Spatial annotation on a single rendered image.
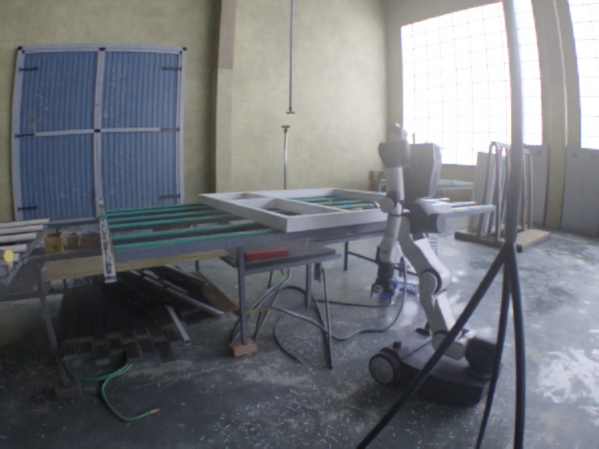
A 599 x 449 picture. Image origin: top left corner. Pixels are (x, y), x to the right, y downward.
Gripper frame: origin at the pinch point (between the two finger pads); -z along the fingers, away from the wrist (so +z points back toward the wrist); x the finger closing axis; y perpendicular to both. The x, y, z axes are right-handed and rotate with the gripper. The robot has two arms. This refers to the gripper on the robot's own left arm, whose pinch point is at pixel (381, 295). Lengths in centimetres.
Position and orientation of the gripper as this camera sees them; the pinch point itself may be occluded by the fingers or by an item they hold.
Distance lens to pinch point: 187.4
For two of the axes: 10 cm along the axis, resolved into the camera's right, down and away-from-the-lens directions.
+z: 0.9, -9.8, -2.0
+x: -8.1, -1.9, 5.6
